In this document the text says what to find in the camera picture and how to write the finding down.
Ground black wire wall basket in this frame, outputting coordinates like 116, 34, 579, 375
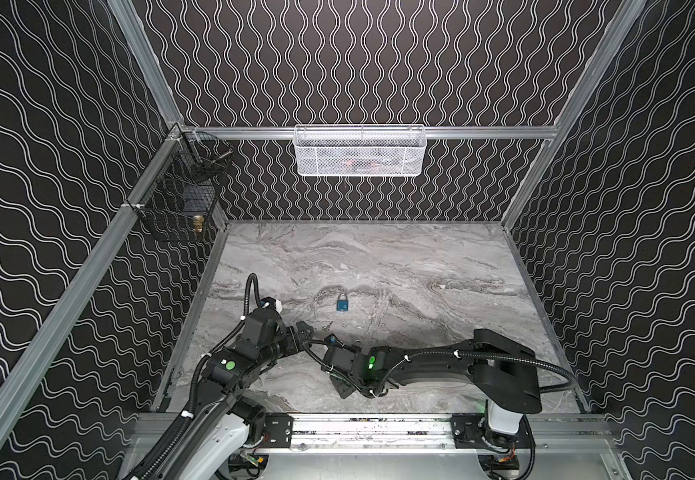
123, 125, 235, 245

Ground items in white basket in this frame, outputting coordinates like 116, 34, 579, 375
315, 156, 405, 175

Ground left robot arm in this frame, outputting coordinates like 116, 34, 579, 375
123, 273, 313, 479

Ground blue padlock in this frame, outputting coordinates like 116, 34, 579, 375
335, 293, 349, 312

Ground brass padlock in basket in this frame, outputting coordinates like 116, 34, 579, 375
191, 215, 205, 235

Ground white mesh wall basket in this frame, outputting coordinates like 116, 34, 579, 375
292, 124, 427, 177

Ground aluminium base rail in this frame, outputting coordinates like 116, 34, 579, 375
130, 411, 615, 452

